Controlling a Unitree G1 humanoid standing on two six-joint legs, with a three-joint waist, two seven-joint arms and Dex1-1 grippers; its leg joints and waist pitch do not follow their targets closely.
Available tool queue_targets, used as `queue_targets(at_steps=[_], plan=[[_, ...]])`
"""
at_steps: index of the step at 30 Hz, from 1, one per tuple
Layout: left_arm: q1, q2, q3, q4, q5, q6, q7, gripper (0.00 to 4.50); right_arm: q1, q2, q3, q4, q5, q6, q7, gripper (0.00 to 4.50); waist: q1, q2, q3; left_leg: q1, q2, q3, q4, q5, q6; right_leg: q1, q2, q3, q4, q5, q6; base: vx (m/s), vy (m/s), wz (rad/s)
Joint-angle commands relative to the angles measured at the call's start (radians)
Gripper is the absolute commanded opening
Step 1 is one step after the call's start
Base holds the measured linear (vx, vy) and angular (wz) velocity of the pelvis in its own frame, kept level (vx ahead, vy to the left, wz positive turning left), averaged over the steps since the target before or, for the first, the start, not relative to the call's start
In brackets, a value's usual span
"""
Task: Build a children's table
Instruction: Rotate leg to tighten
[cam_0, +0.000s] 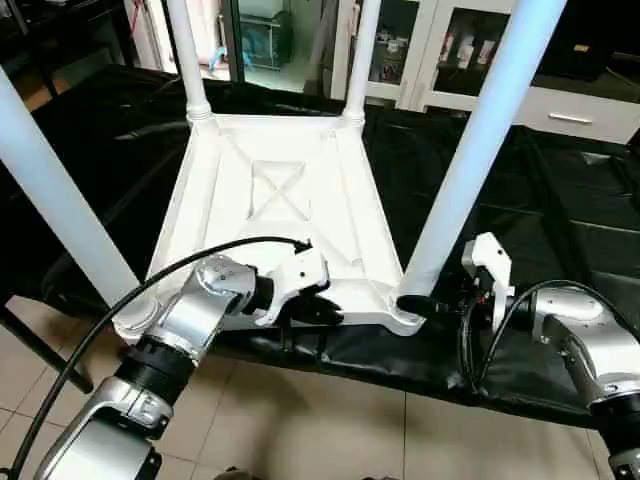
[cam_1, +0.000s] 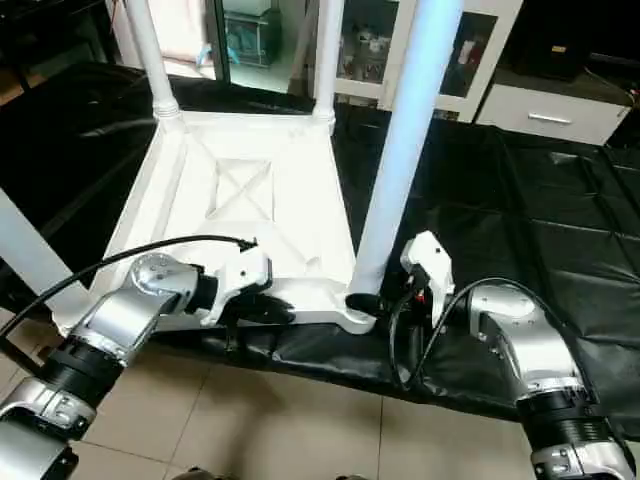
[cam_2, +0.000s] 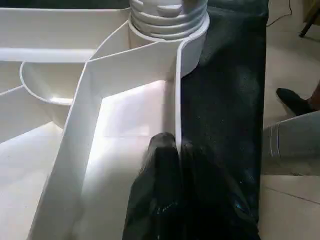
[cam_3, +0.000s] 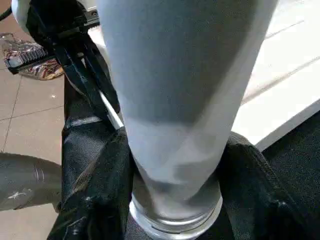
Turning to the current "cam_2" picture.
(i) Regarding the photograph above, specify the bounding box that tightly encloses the white plastic table leg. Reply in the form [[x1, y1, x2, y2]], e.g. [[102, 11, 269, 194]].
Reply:
[[129, 0, 210, 41]]

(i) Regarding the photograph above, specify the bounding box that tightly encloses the silver right robot leg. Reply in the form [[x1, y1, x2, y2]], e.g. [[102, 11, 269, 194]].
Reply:
[[262, 111, 320, 162]]

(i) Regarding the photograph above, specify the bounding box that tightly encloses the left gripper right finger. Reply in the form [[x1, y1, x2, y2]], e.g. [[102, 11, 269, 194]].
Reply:
[[180, 142, 262, 240]]

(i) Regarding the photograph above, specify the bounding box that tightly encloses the white plastic table top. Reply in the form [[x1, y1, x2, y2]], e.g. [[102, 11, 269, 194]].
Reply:
[[0, 5, 211, 240]]

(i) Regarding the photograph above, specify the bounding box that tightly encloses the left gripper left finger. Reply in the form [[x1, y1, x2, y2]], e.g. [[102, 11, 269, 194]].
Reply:
[[121, 132, 183, 240]]

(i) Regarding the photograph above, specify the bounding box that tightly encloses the black table mat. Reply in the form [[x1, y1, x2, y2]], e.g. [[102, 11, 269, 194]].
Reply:
[[177, 0, 270, 223]]

